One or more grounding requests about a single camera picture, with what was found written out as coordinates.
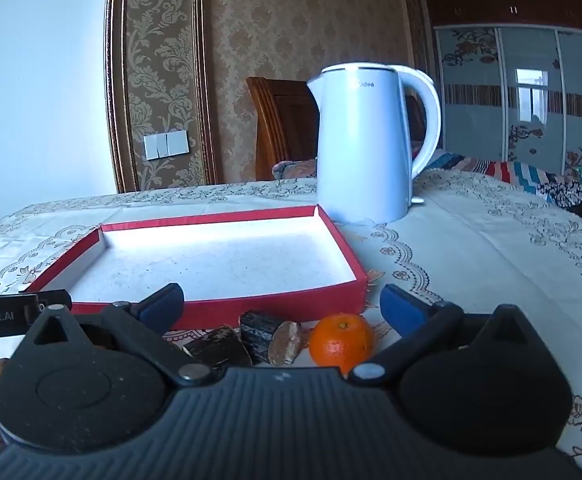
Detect orange mandarin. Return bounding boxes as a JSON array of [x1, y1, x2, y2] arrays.
[[308, 313, 374, 375]]

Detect white embroidered tablecloth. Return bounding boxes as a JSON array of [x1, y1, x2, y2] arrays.
[[0, 170, 582, 467]]

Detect red shallow cardboard tray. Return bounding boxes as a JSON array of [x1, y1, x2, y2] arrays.
[[26, 205, 368, 330]]

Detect white electric kettle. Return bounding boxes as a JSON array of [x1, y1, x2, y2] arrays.
[[307, 62, 442, 223]]

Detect pink patterned pillow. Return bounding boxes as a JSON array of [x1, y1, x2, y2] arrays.
[[271, 158, 317, 180]]

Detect colourful striped bedding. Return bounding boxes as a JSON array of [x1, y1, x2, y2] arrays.
[[428, 150, 582, 218]]

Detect sliding door wardrobe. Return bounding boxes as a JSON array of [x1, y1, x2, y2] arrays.
[[426, 0, 582, 174]]

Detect white wall switch panel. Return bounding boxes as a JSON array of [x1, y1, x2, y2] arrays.
[[143, 130, 190, 160]]

